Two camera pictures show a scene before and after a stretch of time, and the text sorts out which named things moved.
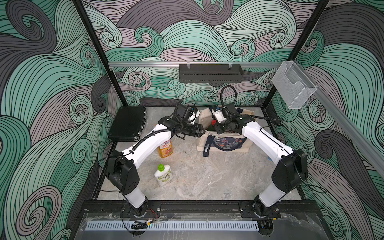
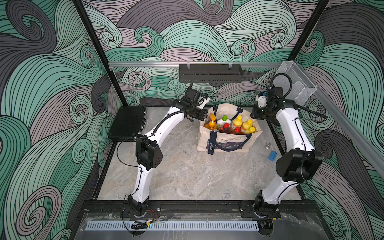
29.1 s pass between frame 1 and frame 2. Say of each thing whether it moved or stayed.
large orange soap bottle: moved
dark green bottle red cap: moved
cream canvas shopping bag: stayed
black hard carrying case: stayed
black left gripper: moved
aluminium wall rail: stayed
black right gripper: moved
